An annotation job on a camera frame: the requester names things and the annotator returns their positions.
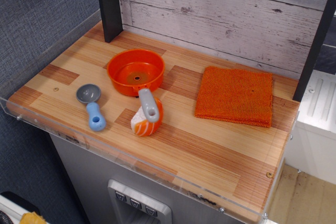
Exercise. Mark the blue spoon grey bowl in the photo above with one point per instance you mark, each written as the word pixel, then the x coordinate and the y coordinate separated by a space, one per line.
pixel 89 94

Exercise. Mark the orange folded cloth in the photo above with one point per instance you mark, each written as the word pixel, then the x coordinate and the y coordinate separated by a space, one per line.
pixel 235 95

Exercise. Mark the toy salmon sushi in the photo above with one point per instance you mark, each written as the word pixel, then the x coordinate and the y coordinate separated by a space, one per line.
pixel 141 126

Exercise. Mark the grey cabinet with dispenser panel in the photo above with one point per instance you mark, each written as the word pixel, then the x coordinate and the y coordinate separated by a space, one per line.
pixel 112 191

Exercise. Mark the white side unit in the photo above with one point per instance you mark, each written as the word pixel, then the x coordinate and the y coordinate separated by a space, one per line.
pixel 311 146

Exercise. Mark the clear acrylic table guard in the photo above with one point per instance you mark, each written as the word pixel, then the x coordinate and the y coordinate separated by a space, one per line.
pixel 30 163

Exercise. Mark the yellow object bottom left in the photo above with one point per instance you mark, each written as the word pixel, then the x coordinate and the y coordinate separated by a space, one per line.
pixel 32 218

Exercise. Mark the black left vertical post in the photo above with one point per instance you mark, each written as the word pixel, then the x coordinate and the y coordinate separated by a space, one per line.
pixel 111 19

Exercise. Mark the black vertical post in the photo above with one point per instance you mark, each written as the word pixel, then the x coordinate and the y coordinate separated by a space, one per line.
pixel 111 19
pixel 313 54

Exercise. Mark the black right vertical post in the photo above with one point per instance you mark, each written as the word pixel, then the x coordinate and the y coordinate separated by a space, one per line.
pixel 313 54

